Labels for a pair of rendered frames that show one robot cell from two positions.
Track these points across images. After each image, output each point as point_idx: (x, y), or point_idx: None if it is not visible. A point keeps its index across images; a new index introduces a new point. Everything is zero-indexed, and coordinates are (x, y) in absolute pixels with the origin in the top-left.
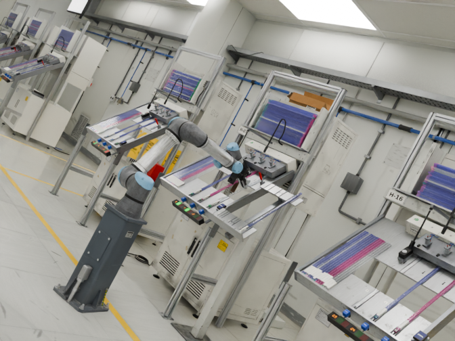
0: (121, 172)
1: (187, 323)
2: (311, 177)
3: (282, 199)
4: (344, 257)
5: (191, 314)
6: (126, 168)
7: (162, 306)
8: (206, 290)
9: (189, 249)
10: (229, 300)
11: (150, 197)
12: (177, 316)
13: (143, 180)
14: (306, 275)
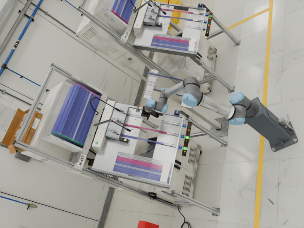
0: (242, 116)
1: (212, 142)
2: None
3: (155, 79)
4: (174, 42)
5: (201, 154)
6: (238, 116)
7: (219, 154)
8: (192, 143)
9: (178, 168)
10: None
11: (180, 193)
12: (215, 146)
13: (240, 92)
14: (195, 49)
